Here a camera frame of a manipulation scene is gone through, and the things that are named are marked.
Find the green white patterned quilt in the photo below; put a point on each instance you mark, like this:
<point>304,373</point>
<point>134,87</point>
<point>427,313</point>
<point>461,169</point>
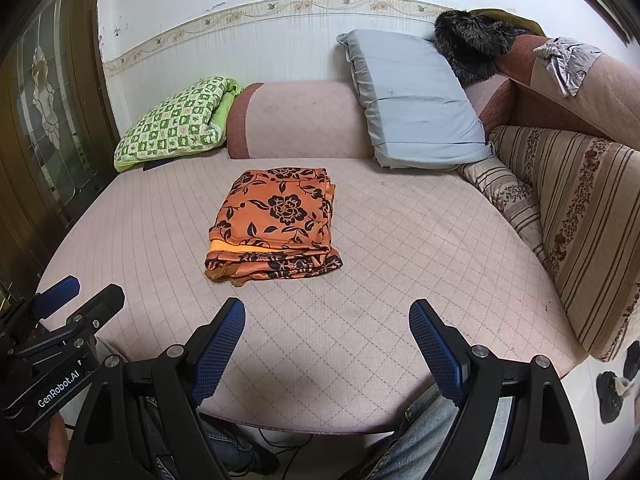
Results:
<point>175,120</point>

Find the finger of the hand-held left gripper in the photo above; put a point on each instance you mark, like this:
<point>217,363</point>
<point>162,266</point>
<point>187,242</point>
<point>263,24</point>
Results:
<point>60,292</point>
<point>100,305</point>

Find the person's left jeans leg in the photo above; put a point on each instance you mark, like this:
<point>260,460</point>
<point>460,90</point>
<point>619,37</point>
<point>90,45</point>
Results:
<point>235,447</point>

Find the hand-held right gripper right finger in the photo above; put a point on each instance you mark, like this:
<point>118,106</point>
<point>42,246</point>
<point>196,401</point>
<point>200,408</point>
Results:
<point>435,345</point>

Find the orange black floral garment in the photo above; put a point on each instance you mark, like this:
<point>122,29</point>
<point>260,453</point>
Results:
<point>280,210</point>

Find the black slipper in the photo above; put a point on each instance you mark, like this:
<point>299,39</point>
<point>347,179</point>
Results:
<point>633,360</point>
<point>611,397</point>

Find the dark fur-trimmed coat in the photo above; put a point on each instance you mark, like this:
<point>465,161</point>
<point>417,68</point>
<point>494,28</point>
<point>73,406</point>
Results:
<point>472,42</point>

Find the wooden door with glass panels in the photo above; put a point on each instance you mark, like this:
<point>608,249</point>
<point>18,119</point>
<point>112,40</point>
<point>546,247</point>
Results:
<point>45,135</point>

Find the person's right jeans leg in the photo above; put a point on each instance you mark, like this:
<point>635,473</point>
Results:
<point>415,440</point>

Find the blue-grey pillow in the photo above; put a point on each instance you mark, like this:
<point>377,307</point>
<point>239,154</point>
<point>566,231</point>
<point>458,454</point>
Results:
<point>415,100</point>

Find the pink brown bolster cushion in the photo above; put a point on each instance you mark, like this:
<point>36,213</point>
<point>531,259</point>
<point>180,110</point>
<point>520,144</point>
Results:
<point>295,120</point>

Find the person's jeans leg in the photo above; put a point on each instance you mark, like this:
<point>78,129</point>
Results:
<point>235,447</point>
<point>415,440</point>

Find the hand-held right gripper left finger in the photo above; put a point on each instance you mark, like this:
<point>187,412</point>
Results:
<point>220,345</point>

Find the grey crumpled cloth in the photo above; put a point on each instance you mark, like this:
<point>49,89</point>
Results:
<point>567,62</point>

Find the large striped floral cushion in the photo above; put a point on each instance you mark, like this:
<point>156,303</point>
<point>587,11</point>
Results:
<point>580,220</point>

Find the person's left hand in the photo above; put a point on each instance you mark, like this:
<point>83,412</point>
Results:
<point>57,445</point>

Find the pink quilted sofa bed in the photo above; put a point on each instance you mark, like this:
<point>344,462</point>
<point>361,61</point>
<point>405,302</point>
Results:
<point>375,270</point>

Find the small striped floral cushion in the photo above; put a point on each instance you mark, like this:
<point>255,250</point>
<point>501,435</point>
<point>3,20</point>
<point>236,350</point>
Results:
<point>510,195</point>

